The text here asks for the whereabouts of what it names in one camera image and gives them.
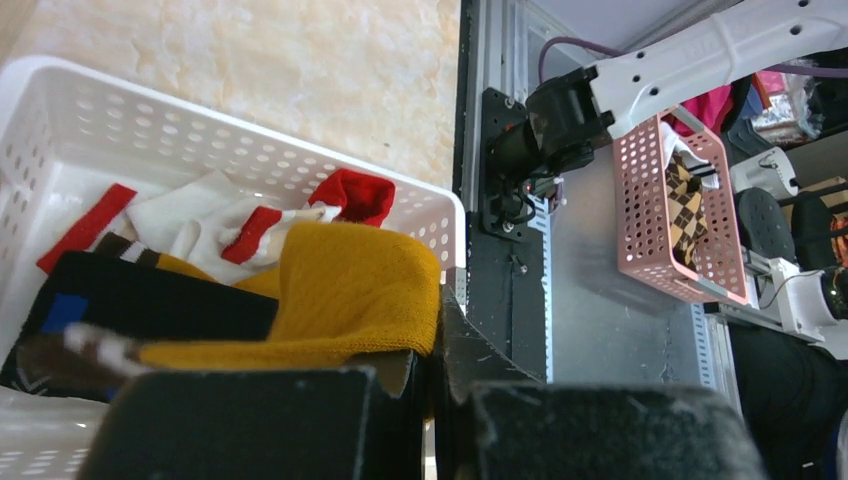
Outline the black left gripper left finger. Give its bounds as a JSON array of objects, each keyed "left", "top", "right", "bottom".
[{"left": 78, "top": 352, "right": 426, "bottom": 479}]

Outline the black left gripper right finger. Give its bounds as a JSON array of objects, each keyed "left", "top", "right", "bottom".
[{"left": 433, "top": 287, "right": 767, "bottom": 479}]

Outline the mustard yellow sock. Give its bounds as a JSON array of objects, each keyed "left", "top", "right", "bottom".
[
  {"left": 13, "top": 220, "right": 444, "bottom": 402},
  {"left": 91, "top": 232, "right": 280, "bottom": 299}
]

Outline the black sock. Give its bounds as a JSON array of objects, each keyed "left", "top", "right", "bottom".
[{"left": 1, "top": 252, "right": 278, "bottom": 402}]

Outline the red sock white cuff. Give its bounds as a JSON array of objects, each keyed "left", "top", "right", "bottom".
[{"left": 36, "top": 183, "right": 138, "bottom": 274}]

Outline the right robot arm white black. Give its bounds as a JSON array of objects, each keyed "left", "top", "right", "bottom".
[{"left": 485, "top": 1, "right": 847, "bottom": 182}]

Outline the pink perforated basket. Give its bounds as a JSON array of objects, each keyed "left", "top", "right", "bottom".
[{"left": 613, "top": 107, "right": 750, "bottom": 304}]

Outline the white plastic basket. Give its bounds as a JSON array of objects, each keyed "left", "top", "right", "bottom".
[{"left": 0, "top": 54, "right": 468, "bottom": 480}]

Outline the aluminium rail frame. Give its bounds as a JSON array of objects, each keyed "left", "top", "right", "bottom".
[{"left": 451, "top": 1, "right": 739, "bottom": 405}]

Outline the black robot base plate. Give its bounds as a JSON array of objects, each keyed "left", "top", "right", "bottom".
[{"left": 467, "top": 87, "right": 549, "bottom": 381}]

